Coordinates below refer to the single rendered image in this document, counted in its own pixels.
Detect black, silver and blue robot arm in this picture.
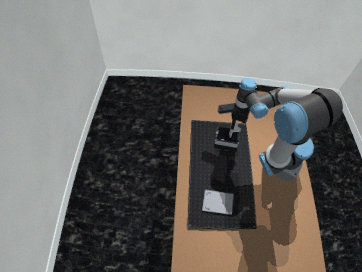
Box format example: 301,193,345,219
218,78,343,176

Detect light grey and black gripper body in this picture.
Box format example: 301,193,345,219
232,104,250,124

